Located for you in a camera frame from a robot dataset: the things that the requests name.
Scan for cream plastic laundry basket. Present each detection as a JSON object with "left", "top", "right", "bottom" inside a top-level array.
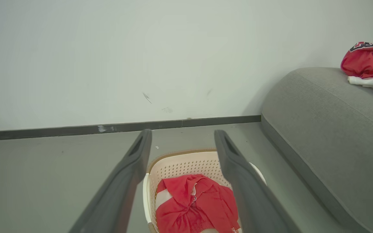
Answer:
[{"left": 143, "top": 149, "right": 267, "bottom": 233}]

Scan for black wall baseboard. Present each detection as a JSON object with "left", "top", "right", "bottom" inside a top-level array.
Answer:
[{"left": 0, "top": 115, "right": 261, "bottom": 141}]

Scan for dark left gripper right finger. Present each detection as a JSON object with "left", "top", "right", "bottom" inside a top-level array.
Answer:
[{"left": 214, "top": 129, "right": 302, "bottom": 233}]

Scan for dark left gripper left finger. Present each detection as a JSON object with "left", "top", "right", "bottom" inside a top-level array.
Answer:
[{"left": 68, "top": 129, "right": 152, "bottom": 233}]

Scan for red number 23 jersey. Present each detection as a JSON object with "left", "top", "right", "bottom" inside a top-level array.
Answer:
[{"left": 341, "top": 41, "right": 373, "bottom": 98}]

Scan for grey fabric sofa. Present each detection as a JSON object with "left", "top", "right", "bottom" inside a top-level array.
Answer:
[{"left": 260, "top": 67, "right": 373, "bottom": 233}]

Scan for red garment with white band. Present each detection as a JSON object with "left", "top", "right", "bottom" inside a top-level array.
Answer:
[{"left": 155, "top": 174, "right": 241, "bottom": 233}]

